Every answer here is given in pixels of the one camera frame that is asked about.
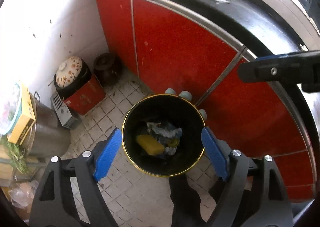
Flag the grey vented box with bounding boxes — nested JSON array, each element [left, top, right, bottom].
[[50, 91, 80, 129]]

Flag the floral ceramic pot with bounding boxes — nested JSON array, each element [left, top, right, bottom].
[[54, 56, 92, 99]]

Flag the black trash bin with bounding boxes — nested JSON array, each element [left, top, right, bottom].
[[121, 94, 205, 177]]

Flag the blue white wrapper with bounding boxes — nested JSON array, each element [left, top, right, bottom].
[[146, 122, 182, 155]]

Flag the yellow cardboard box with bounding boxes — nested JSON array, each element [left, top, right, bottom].
[[7, 84, 36, 145]]

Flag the yellow sponge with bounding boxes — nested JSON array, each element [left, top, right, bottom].
[[136, 135, 165, 156]]

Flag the steel stock pot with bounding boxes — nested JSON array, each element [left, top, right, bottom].
[[28, 92, 71, 158]]

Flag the red cabinet door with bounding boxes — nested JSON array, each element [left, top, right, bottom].
[[96, 0, 318, 202]]

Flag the dark brown clay jar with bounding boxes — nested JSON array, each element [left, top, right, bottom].
[[93, 53, 123, 87]]

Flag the red box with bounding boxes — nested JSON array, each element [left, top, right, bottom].
[[63, 75, 106, 115]]

